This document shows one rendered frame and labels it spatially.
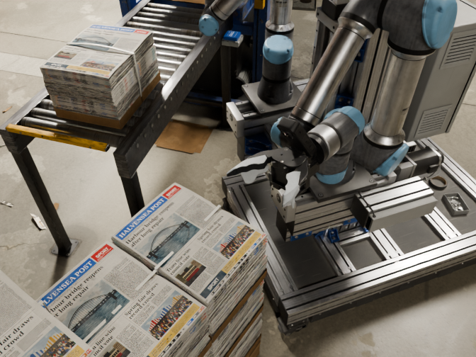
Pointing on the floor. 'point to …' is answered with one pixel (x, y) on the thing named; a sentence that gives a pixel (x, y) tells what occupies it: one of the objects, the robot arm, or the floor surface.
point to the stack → (167, 283)
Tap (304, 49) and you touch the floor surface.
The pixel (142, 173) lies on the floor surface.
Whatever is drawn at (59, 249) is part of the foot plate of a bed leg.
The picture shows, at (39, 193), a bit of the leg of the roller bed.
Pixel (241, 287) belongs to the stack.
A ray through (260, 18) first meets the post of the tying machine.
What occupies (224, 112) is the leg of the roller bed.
